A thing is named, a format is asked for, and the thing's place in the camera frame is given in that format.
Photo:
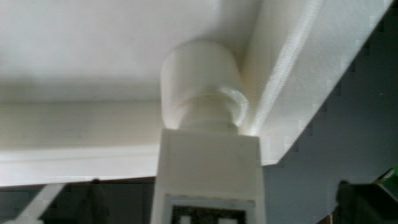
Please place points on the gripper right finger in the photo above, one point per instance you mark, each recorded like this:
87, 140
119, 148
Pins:
366, 205

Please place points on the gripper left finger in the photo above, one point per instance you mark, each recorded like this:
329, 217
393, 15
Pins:
102, 202

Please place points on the white leg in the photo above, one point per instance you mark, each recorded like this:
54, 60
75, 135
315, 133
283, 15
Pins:
208, 187

